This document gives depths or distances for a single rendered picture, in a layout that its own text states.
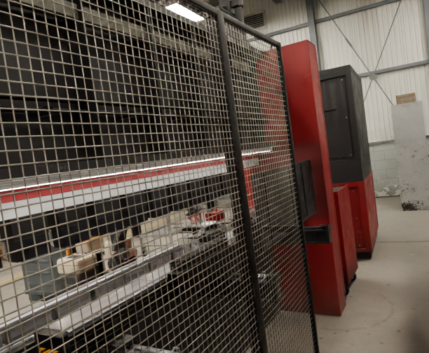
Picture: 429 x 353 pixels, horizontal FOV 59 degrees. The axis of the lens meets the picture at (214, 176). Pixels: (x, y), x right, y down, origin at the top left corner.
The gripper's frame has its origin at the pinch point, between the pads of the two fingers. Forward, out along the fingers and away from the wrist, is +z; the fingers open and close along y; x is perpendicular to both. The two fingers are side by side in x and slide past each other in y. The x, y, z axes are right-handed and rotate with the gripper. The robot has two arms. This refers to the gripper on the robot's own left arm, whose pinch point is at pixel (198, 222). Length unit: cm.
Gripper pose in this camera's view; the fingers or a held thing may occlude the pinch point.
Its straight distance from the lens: 273.3
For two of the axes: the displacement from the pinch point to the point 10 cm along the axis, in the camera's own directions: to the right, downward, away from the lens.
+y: 5.1, -1.2, 8.5
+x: -6.9, 5.3, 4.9
